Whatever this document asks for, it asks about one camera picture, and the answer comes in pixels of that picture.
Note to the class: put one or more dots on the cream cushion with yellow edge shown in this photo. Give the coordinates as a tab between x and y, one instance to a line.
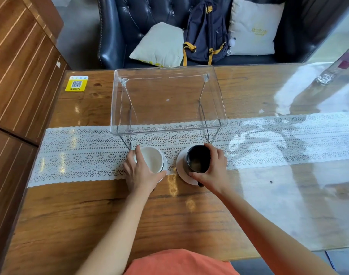
160	45

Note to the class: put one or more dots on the white lace table runner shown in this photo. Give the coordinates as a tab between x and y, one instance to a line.
77	151

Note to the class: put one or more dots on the clear acrylic stand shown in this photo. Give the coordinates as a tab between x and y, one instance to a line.
168	94

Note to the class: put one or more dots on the person's right forearm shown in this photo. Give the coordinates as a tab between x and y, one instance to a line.
266	237

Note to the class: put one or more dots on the yellow code sticker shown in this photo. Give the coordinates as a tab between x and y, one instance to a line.
76	83

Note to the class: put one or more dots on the grey curtain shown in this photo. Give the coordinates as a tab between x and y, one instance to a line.
332	11

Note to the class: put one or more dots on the dark tufted leather sofa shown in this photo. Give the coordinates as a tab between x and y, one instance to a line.
140	11

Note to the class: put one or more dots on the cream cushion with yellow print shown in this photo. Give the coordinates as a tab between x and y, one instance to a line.
254	28

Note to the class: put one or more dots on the striped wooden partition wall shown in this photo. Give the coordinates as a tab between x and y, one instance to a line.
16	83

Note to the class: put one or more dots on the white saucer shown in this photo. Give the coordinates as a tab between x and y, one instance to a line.
180	166
165	166

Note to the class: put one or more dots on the black mug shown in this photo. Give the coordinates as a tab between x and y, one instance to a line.
197	158

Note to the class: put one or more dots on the clear plastic water bottle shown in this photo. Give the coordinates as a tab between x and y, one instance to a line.
335	68

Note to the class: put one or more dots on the black cup with white inside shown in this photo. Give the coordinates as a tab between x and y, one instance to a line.
153	158

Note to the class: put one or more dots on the person's left forearm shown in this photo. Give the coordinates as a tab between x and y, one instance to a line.
117	240

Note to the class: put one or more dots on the person's orange shirt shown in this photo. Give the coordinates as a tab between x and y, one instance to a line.
177	264

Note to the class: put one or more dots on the plain wooden side panel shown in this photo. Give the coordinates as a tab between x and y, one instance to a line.
48	14

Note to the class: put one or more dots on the person's left hand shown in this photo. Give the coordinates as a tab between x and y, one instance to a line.
138	176

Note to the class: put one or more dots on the person's right hand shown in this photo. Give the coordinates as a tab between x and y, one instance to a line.
217	171

